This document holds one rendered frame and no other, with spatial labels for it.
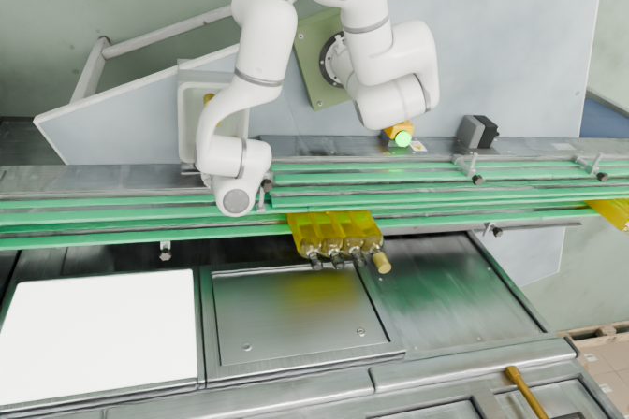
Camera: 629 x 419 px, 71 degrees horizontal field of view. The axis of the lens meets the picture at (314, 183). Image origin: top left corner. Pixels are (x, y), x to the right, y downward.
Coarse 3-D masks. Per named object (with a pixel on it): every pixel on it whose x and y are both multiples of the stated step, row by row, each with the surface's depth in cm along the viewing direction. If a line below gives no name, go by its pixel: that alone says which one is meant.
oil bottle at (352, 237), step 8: (336, 216) 121; (344, 216) 122; (352, 216) 122; (344, 224) 119; (352, 224) 119; (344, 232) 116; (352, 232) 116; (360, 232) 117; (344, 240) 114; (352, 240) 114; (360, 240) 115; (344, 248) 115; (360, 248) 115
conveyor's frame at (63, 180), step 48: (288, 144) 125; (336, 144) 129; (432, 144) 138; (528, 144) 149; (576, 144) 155; (624, 144) 162; (0, 192) 104; (48, 192) 107; (96, 192) 110; (144, 192) 114; (192, 192) 117
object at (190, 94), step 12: (192, 84) 105; (204, 84) 106; (216, 84) 106; (228, 84) 107; (180, 96) 106; (192, 96) 114; (180, 108) 107; (192, 108) 116; (180, 120) 109; (192, 120) 117; (228, 120) 120; (240, 120) 118; (180, 132) 111; (192, 132) 119; (216, 132) 121; (228, 132) 122; (240, 132) 119; (180, 144) 113; (192, 144) 121; (180, 156) 115; (192, 156) 117
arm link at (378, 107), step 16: (352, 80) 97; (400, 80) 89; (416, 80) 88; (352, 96) 96; (368, 96) 89; (384, 96) 88; (400, 96) 88; (416, 96) 88; (368, 112) 89; (384, 112) 88; (400, 112) 89; (416, 112) 90; (368, 128) 92
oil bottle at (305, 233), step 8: (288, 216) 123; (296, 216) 118; (304, 216) 119; (312, 216) 119; (296, 224) 116; (304, 224) 116; (312, 224) 116; (296, 232) 115; (304, 232) 113; (312, 232) 114; (296, 240) 116; (304, 240) 111; (312, 240) 111; (320, 240) 112; (304, 248) 111; (312, 248) 111; (320, 248) 112; (304, 256) 112
